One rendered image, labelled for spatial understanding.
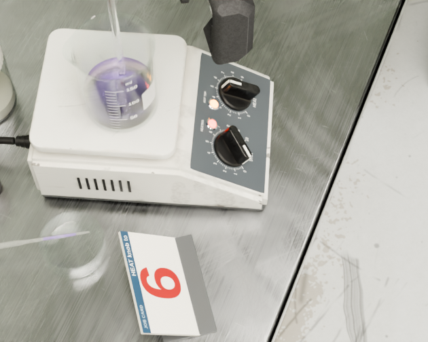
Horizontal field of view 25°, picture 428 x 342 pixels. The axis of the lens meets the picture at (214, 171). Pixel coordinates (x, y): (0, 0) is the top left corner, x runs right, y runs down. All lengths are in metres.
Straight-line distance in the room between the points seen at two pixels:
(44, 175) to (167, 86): 0.13
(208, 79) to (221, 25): 0.24
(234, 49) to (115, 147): 0.19
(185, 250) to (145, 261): 0.05
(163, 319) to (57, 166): 0.15
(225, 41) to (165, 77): 0.20
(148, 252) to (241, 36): 0.25
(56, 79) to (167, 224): 0.16
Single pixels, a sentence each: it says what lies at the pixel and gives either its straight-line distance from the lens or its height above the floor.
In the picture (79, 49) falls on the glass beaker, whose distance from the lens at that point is 0.74.
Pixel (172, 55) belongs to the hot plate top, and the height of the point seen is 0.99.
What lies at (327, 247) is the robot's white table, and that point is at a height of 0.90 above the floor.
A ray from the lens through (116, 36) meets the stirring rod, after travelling 0.73.
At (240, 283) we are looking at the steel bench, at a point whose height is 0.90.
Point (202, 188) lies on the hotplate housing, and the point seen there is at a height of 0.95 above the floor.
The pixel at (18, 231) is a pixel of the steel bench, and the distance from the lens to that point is 0.84.
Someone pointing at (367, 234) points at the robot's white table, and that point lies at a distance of 0.83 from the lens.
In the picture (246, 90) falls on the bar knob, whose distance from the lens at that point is 0.82.
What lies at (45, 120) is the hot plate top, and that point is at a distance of 0.79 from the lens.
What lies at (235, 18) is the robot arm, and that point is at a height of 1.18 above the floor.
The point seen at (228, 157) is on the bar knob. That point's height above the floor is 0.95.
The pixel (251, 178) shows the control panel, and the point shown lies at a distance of 0.81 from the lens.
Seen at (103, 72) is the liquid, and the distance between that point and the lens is 0.78.
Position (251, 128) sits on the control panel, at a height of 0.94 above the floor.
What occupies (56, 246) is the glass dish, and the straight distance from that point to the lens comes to 0.83.
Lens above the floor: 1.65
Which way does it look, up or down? 61 degrees down
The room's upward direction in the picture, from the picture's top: straight up
